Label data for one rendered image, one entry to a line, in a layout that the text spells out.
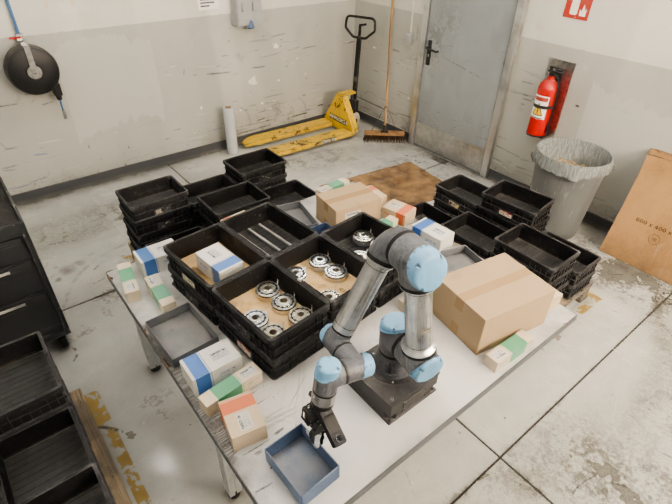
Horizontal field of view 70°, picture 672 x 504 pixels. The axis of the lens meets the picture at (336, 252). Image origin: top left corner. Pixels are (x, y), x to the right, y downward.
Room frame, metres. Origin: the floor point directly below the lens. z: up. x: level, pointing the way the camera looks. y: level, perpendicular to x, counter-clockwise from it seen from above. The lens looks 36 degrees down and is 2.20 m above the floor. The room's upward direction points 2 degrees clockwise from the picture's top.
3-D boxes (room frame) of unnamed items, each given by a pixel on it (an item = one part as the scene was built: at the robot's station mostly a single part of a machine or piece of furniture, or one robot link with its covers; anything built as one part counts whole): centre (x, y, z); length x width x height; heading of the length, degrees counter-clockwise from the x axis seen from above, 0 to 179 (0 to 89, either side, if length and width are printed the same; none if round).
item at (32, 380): (1.28, 1.33, 0.37); 0.40 x 0.30 x 0.45; 40
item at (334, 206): (2.37, -0.06, 0.78); 0.30 x 0.22 x 0.16; 122
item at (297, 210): (2.33, 0.25, 0.73); 0.27 x 0.20 x 0.05; 27
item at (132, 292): (1.72, 0.97, 0.73); 0.24 x 0.06 x 0.06; 30
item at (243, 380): (1.13, 0.37, 0.73); 0.24 x 0.06 x 0.06; 135
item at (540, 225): (2.89, -1.24, 0.37); 0.42 x 0.34 x 0.46; 40
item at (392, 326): (1.20, -0.22, 0.97); 0.13 x 0.12 x 0.14; 29
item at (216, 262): (1.69, 0.52, 0.87); 0.20 x 0.12 x 0.09; 46
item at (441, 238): (2.17, -0.52, 0.74); 0.20 x 0.12 x 0.09; 44
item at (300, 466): (0.84, 0.09, 0.75); 0.20 x 0.15 x 0.07; 41
